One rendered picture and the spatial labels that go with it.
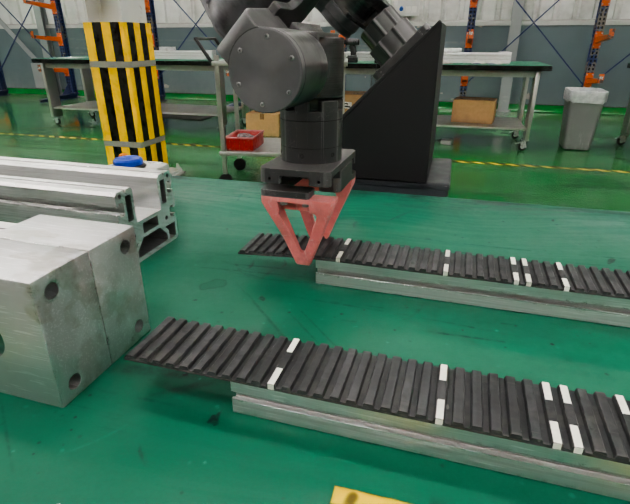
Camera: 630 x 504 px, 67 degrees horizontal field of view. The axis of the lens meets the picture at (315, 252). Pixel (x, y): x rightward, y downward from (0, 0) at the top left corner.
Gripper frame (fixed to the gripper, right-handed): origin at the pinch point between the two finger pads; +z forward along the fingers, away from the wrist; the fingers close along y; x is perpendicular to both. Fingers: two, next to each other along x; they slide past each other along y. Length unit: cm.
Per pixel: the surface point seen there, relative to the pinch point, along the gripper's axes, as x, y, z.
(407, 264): 9.9, 1.4, 0.0
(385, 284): 8.0, 1.8, 2.2
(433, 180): 9.5, -41.1, 2.8
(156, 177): -19.1, -2.4, -5.1
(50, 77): -475, -455, 18
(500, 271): 18.2, 0.9, -0.2
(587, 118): 125, -477, 44
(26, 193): -30.2, 4.9, -4.3
